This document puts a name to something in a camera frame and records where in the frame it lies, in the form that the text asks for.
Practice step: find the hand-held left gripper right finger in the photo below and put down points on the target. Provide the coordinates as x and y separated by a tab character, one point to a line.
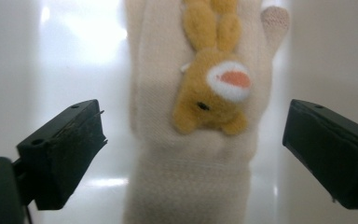
332	149

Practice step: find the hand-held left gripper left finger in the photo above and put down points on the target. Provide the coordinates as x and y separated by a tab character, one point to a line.
65	155

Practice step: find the white plastic storage bin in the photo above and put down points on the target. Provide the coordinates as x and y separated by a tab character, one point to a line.
74	46

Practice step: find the cream glove with plush bunny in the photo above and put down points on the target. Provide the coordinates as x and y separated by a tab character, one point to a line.
167	174

